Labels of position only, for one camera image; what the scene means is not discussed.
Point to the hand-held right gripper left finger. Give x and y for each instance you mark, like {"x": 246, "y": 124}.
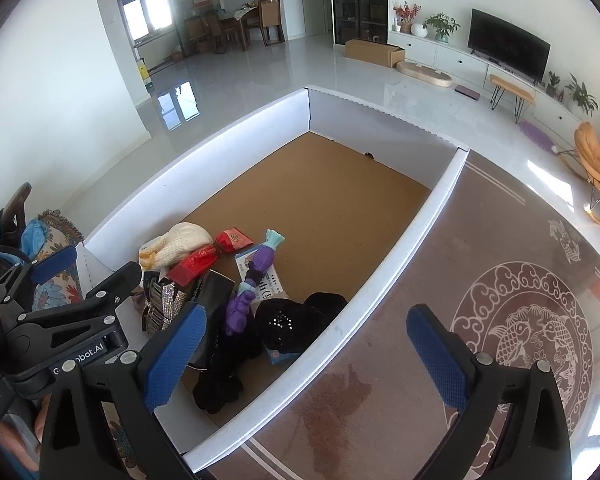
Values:
{"x": 175, "y": 355}

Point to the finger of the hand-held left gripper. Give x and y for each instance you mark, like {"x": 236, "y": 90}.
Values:
{"x": 55, "y": 262}
{"x": 122, "y": 280}

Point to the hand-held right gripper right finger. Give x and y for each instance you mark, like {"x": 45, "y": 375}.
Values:
{"x": 440, "y": 360}

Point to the rhinestone bow hair clip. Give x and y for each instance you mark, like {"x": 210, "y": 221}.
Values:
{"x": 165, "y": 305}

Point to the black velvet scrunchie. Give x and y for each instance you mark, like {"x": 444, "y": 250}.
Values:
{"x": 220, "y": 385}

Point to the cream knit hat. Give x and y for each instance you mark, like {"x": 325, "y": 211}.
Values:
{"x": 185, "y": 242}

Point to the black rectangular box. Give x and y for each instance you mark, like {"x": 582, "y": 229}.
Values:
{"x": 212, "y": 291}

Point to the red candy-shaped package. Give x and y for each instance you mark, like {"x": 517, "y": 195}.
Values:
{"x": 200, "y": 260}

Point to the blue and white medicine box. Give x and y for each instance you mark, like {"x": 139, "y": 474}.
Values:
{"x": 275, "y": 286}

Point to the large black velvet bow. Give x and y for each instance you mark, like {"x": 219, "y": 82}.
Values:
{"x": 300, "y": 320}

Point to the purple eggplant toy teal top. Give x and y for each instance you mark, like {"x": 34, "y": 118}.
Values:
{"x": 264, "y": 257}

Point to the white cardboard box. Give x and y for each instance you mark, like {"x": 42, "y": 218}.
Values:
{"x": 330, "y": 195}

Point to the patterned dark wooden desktop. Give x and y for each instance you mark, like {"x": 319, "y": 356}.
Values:
{"x": 380, "y": 385}

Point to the person's left hand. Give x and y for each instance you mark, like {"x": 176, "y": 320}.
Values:
{"x": 15, "y": 447}

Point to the floral patterned cushion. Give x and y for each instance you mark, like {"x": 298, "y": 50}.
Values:
{"x": 55, "y": 287}

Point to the orange lounge chair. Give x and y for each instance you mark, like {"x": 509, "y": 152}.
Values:
{"x": 597, "y": 160}

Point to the dark flat floor scale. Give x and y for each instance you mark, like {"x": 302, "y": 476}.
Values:
{"x": 467, "y": 93}

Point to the wooden bench with metal legs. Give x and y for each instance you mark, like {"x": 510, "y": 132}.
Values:
{"x": 512, "y": 87}

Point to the wooden dining table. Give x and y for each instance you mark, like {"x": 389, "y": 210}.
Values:
{"x": 237, "y": 22}

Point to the oval wooden board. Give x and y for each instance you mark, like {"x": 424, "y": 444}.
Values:
{"x": 425, "y": 74}

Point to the small potted plant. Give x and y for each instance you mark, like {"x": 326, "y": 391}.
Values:
{"x": 553, "y": 84}

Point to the wooden dining chair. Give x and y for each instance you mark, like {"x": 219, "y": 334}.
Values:
{"x": 271, "y": 20}

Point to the large leafy potted plant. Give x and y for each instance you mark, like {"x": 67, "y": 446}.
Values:
{"x": 580, "y": 94}

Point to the white television cabinet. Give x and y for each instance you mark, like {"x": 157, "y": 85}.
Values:
{"x": 450, "y": 55}

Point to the brown cardboard carton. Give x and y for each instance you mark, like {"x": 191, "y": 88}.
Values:
{"x": 372, "y": 52}

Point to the black television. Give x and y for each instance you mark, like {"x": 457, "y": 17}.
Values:
{"x": 510, "y": 45}

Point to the round white vase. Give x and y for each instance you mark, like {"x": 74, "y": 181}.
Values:
{"x": 419, "y": 30}

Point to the green potted plant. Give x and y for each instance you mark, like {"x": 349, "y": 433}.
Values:
{"x": 441, "y": 25}

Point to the red flowers in vase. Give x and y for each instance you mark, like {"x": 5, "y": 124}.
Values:
{"x": 406, "y": 14}

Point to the dark glass display cabinet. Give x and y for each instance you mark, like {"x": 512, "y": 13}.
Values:
{"x": 357, "y": 0}

